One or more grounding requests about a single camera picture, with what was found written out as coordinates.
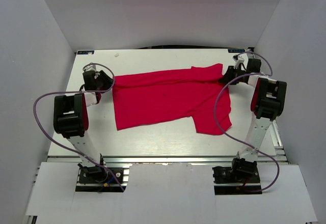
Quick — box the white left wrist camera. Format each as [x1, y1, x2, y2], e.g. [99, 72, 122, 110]
[83, 64, 97, 72]

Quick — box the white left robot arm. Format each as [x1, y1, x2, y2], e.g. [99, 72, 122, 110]
[53, 68, 114, 183]

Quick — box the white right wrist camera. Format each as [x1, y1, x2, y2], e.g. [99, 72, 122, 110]
[233, 54, 245, 69]

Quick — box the red t shirt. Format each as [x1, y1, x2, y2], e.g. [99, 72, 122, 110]
[113, 64, 232, 135]

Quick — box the blue corner sticker right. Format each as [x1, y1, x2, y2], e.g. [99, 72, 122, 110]
[228, 49, 245, 53]

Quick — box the blue corner sticker left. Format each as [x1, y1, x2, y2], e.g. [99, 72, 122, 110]
[77, 50, 95, 55]

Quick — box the blue corner sticker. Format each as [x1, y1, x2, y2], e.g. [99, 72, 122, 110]
[228, 49, 245, 53]
[77, 50, 95, 55]

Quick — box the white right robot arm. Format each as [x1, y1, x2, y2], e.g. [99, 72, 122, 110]
[216, 55, 287, 183]

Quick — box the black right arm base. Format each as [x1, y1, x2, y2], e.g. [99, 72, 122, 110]
[212, 166, 262, 195]

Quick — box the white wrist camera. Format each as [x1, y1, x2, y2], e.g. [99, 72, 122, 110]
[233, 54, 245, 69]
[83, 64, 97, 72]

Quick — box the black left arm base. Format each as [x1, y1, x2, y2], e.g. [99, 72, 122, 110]
[75, 166, 126, 193]

